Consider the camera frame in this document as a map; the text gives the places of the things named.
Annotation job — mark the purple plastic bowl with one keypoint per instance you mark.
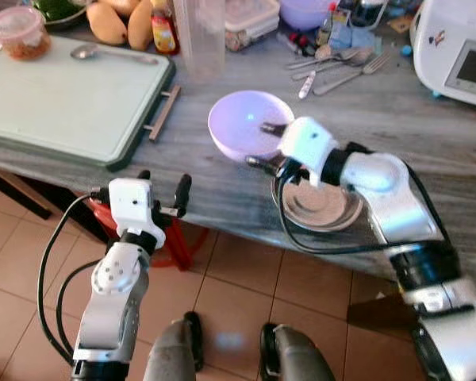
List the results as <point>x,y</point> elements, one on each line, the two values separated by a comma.
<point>238,119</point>

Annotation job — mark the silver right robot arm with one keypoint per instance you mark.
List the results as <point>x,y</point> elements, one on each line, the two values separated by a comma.
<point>404,214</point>

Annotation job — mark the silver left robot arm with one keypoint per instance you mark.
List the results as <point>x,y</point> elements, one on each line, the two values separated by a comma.
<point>115,302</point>

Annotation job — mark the red plastic stool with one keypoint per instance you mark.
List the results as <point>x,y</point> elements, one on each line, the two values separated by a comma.
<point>178,242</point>

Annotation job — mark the round stainless steel bowl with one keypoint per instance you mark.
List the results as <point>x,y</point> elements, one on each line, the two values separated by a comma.
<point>321,208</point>

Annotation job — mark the metal fork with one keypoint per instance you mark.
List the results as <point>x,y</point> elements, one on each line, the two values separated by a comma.
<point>357,75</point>

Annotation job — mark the metal spoon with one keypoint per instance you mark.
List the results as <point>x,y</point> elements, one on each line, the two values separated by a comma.
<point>357,60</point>
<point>343,57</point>
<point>83,51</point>

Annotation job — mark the pale green cutting board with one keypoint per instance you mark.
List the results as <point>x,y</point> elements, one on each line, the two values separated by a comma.
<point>63,99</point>

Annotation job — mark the clear lidded plastic container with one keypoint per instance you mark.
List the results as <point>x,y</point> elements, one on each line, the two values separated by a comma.
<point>250,20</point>

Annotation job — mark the small red-capped bottle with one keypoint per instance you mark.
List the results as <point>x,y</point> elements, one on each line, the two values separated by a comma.
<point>326,30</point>

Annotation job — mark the tall clear plastic cup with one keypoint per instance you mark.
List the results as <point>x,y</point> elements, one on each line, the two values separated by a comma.
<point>200,44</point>

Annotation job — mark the lilac mixing bowl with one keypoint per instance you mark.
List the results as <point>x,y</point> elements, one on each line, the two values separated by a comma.
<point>304,12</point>

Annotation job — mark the blue cloth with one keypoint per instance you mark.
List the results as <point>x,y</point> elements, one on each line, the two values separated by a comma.
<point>353,37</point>

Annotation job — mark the dark wooden table leg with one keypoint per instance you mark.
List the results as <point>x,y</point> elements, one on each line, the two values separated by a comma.
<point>16,194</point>

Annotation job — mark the grey left robot leg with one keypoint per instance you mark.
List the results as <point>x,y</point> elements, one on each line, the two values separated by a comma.
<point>174,349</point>

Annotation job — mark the grey robot leg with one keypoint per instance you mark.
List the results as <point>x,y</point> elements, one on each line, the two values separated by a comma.
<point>174,349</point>
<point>297,353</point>

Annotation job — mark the orange sauce bottle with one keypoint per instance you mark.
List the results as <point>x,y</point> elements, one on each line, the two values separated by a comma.
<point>164,33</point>

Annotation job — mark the yellow mango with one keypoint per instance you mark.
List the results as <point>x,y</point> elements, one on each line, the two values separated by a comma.
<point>105,24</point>
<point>140,28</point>

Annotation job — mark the grey right robot leg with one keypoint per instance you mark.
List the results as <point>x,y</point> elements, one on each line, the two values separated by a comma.
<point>297,353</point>

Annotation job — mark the green dish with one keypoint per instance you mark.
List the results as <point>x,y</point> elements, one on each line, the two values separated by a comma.
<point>59,9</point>

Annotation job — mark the white kitchen appliance with screen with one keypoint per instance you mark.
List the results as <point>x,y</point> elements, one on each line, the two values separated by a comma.
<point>448,48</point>

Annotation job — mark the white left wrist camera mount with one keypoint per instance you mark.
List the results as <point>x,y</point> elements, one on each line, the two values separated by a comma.
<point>131,206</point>

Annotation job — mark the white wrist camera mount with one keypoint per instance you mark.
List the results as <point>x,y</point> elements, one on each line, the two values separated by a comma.
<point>131,206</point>
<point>308,147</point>

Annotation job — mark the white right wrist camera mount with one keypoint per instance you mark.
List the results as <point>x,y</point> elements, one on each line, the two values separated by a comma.
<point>308,147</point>

